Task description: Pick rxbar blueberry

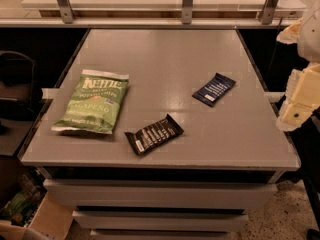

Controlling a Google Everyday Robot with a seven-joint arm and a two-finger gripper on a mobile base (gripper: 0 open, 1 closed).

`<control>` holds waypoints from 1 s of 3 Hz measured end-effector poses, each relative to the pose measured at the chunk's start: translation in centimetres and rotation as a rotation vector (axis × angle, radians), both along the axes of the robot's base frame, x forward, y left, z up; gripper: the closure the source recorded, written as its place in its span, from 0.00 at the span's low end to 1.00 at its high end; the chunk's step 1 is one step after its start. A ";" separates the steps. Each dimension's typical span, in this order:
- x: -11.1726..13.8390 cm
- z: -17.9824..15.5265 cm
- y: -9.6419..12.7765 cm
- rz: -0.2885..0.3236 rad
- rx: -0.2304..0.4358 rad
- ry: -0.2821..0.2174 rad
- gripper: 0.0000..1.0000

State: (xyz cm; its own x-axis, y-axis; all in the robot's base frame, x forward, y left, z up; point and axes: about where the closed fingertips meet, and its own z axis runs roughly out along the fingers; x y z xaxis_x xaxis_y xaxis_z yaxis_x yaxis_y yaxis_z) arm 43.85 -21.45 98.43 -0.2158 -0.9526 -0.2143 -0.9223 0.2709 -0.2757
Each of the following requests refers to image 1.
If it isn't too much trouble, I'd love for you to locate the black RXBAR snack bar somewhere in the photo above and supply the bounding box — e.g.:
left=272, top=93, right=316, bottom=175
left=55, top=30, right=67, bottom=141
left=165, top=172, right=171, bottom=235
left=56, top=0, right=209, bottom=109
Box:
left=125, top=114, right=184, bottom=156

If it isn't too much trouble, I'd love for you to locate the green Kettle jalapeno chips bag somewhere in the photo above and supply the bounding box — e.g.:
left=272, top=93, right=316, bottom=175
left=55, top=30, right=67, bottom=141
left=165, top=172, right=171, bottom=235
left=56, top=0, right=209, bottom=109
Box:
left=51, top=69, right=129, bottom=134

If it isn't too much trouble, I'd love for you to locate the white shelf with metal brackets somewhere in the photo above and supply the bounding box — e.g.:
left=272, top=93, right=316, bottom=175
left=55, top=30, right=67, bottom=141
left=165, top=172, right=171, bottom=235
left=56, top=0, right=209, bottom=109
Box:
left=0, top=0, right=307, bottom=28

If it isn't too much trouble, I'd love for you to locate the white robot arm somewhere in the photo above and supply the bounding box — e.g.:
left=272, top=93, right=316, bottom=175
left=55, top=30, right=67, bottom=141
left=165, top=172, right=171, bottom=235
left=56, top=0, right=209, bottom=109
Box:
left=276, top=2, right=320, bottom=131

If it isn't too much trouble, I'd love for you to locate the black chair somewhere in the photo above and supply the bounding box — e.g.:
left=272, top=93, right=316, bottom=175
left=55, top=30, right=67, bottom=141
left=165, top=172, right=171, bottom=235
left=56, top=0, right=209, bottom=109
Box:
left=0, top=50, right=43, bottom=134

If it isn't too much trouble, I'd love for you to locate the cardboard box with items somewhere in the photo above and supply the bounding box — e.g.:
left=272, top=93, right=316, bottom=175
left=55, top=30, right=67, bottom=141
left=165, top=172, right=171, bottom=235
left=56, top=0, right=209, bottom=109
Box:
left=0, top=174, right=73, bottom=240

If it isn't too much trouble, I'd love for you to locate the blue RXBAR blueberry bar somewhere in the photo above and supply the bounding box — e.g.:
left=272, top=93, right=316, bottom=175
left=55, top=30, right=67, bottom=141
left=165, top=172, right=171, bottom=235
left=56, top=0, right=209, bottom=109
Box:
left=192, top=73, right=236, bottom=107

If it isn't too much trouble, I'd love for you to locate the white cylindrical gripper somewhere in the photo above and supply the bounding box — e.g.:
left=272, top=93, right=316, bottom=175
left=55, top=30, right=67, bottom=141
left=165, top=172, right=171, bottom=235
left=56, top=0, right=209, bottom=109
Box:
left=276, top=19, right=320, bottom=132

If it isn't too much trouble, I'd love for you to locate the grey drawer cabinet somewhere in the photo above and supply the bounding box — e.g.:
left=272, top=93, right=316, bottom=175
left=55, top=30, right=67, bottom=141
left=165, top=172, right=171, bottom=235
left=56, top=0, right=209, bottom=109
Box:
left=42, top=166, right=285, bottom=240

